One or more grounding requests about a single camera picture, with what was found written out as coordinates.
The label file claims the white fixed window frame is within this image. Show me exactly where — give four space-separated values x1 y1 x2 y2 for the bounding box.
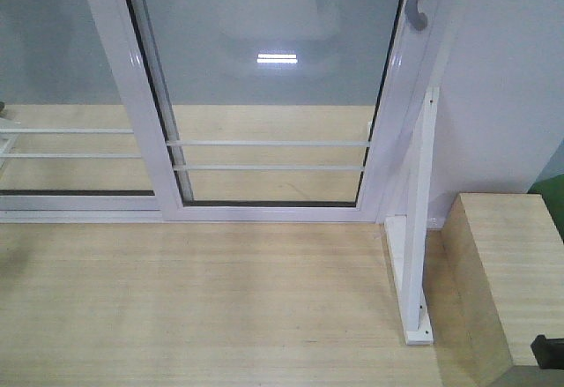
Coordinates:
1 0 161 221

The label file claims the white wooden support bracket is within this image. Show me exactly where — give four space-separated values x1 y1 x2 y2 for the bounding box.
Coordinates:
384 86 440 346

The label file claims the white sliding glass door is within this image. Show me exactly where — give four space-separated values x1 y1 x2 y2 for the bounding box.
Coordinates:
78 0 446 224

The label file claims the light wooden box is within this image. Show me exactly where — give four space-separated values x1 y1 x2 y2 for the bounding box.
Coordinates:
442 193 563 386

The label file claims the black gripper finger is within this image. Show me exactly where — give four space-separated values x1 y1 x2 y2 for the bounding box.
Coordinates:
531 334 564 368

